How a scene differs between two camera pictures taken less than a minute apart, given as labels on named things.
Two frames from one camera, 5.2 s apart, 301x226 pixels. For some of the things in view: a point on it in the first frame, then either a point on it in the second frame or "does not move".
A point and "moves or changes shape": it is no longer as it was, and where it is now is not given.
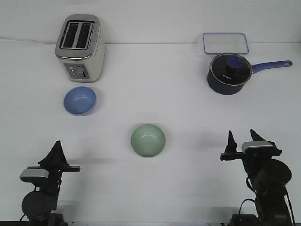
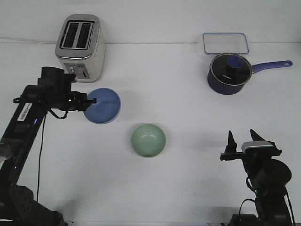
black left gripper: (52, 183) to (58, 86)
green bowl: (148, 140) does not move
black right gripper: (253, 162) does not move
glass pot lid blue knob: (231, 68) does not move
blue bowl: (80, 100) moves or changes shape
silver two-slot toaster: (80, 48) does not move
